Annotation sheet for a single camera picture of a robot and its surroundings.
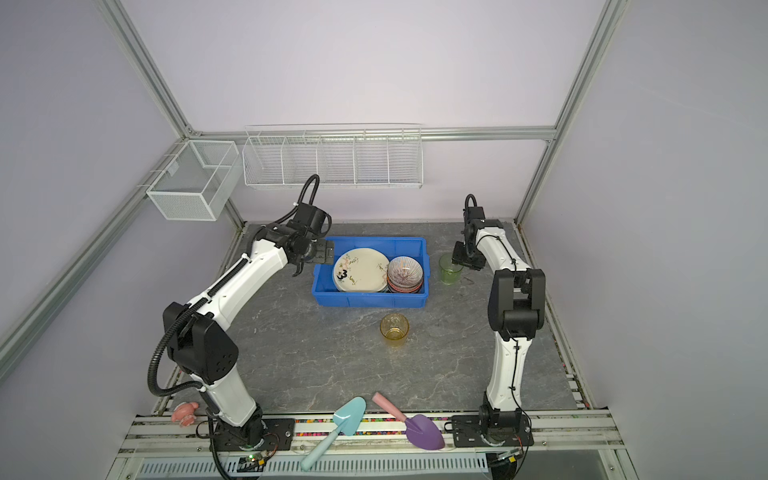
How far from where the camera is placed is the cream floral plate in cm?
99

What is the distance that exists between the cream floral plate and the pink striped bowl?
0.11 ft

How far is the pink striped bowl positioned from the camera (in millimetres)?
919
